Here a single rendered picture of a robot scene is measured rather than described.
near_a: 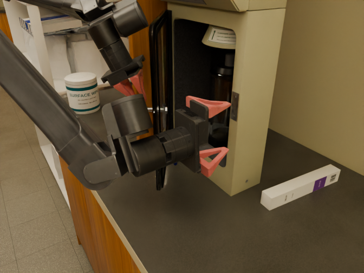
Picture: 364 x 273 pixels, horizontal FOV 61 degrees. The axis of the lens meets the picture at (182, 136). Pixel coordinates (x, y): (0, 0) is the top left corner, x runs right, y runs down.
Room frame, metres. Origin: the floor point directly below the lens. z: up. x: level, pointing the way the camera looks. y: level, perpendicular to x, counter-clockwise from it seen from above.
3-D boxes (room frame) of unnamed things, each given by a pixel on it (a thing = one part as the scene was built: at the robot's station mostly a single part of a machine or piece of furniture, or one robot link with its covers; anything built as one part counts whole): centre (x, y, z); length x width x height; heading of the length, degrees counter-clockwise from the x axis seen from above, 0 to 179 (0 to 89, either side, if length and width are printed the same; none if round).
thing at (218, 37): (0.83, -0.14, 1.34); 0.18 x 0.18 x 0.05
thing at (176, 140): (0.46, 0.01, 1.21); 0.07 x 0.07 x 0.10; 34
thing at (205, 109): (0.50, -0.05, 1.25); 0.09 x 0.07 x 0.07; 124
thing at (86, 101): (1.26, 0.43, 1.01); 0.13 x 0.13 x 0.15
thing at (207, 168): (0.50, -0.05, 1.18); 0.09 x 0.07 x 0.07; 124
